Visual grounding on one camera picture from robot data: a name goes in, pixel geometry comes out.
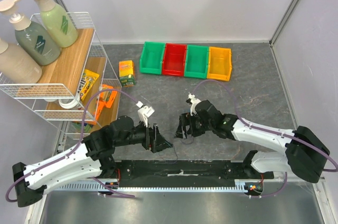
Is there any yellow green small box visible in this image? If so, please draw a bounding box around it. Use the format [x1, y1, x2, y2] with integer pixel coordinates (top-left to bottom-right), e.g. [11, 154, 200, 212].
[119, 60, 135, 87]

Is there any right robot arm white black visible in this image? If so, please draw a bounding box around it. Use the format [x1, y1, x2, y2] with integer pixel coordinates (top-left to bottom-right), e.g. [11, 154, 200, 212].
[175, 99, 330, 183]

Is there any dark green pump bottle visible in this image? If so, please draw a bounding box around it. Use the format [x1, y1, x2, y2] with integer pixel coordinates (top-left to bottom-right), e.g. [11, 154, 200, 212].
[9, 13, 61, 66]

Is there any yellow bin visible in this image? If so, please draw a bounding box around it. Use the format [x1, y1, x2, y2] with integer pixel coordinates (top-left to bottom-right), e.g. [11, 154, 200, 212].
[207, 46, 232, 81]

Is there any colourful box on lower shelf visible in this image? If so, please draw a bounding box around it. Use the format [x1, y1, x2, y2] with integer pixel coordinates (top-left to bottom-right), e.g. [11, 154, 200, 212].
[72, 121, 93, 134]

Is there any slotted cable duct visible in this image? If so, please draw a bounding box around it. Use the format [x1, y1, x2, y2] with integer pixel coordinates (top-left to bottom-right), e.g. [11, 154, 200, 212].
[56, 180, 248, 193]

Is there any light green pump bottle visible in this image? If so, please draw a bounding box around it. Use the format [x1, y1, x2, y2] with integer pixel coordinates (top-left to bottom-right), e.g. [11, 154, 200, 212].
[34, 0, 78, 48]

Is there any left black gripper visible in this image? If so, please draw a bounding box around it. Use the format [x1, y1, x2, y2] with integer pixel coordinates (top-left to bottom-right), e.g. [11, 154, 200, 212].
[115, 117, 173, 153]

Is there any white wire shelf rack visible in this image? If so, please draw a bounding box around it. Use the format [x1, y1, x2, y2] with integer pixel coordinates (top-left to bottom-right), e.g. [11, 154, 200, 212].
[1, 12, 121, 153]

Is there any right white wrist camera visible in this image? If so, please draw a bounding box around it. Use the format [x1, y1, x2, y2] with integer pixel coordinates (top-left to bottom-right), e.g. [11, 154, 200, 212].
[186, 93, 201, 116]

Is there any green bin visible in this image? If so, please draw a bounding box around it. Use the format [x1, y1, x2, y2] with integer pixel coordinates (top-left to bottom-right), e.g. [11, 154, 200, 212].
[139, 42, 165, 75]
[184, 44, 209, 79]

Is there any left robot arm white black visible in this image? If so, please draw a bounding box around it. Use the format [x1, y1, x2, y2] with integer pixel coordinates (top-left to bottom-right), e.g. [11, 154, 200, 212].
[12, 116, 173, 208]

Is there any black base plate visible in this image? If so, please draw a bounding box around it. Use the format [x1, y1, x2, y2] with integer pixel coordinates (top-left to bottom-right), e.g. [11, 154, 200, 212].
[98, 160, 274, 186]

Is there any orange toy package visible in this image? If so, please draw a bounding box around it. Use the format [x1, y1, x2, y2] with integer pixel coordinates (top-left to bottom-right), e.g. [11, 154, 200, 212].
[94, 84, 118, 124]

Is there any left green bin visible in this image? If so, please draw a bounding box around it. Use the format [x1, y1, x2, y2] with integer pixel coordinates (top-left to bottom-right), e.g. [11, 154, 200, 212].
[139, 42, 165, 75]

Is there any white tape roll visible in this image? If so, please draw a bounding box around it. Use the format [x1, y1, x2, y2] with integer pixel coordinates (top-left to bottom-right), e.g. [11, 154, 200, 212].
[59, 94, 81, 110]

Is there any yellow candy bag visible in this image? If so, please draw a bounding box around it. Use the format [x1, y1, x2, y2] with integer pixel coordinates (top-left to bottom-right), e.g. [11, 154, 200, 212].
[78, 69, 99, 101]

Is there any red bin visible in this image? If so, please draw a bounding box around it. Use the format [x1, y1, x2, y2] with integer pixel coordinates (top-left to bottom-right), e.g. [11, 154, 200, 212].
[162, 43, 187, 77]

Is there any black thin cable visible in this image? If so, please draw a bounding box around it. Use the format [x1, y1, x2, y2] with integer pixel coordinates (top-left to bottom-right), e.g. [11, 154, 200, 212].
[161, 133, 195, 163]

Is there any beige pump bottle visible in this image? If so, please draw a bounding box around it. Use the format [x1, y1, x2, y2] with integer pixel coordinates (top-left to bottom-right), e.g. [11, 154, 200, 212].
[0, 0, 43, 84]

